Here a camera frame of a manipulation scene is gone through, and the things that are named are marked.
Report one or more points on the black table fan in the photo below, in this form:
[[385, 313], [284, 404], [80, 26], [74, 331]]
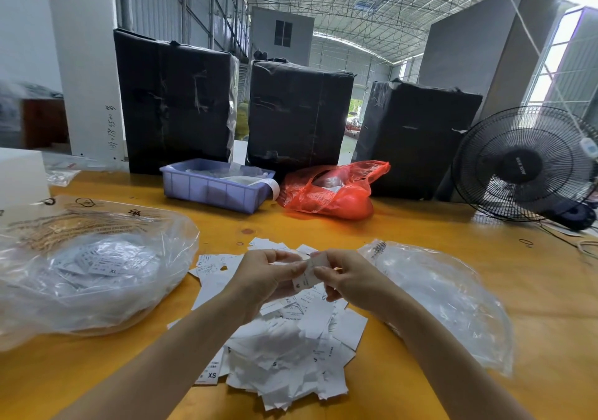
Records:
[[519, 165]]

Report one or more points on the grey cabin with window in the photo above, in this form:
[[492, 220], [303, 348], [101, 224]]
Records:
[[282, 37]]

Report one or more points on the white pillar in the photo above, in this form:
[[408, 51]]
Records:
[[84, 60]]

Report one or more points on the person's left hand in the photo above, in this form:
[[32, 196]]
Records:
[[260, 280]]

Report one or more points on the red plastic bag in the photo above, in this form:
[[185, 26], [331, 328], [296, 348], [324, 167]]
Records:
[[332, 196]]

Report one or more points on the white paper label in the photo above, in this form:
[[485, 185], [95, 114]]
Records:
[[308, 277]]

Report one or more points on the clear plastic bag black print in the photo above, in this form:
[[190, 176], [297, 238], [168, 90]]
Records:
[[453, 303]]

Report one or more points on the white foam box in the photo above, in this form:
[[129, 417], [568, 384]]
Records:
[[23, 180]]

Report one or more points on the brown wooden cabinet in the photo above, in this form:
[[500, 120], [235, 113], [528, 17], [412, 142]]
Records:
[[45, 124]]

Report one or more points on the large black wrapped bale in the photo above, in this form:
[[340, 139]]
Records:
[[173, 105], [299, 118], [419, 139]]

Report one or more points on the blue plastic bin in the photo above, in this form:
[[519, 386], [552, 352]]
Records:
[[201, 187]]

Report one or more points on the person's left forearm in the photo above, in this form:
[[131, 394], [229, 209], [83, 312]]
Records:
[[154, 364]]

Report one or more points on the pile of white labels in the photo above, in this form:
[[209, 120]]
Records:
[[290, 354]]

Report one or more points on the person's right forearm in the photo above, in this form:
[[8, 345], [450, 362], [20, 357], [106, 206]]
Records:
[[458, 364]]

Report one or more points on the person's right hand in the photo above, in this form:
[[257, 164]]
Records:
[[360, 280]]

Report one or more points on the large clear bag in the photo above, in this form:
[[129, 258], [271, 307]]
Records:
[[93, 270]]

